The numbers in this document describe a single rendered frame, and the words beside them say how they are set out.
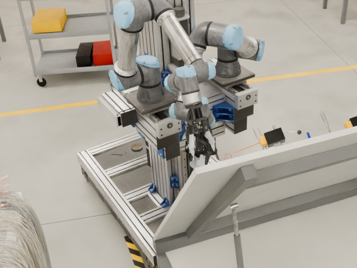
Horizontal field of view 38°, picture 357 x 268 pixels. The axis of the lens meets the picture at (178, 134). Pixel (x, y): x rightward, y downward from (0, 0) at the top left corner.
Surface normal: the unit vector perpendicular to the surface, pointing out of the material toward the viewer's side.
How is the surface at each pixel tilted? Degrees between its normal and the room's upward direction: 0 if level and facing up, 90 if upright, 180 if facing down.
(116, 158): 0
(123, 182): 0
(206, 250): 0
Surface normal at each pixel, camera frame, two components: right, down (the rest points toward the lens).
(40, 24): 0.04, 0.56
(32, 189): -0.05, -0.83
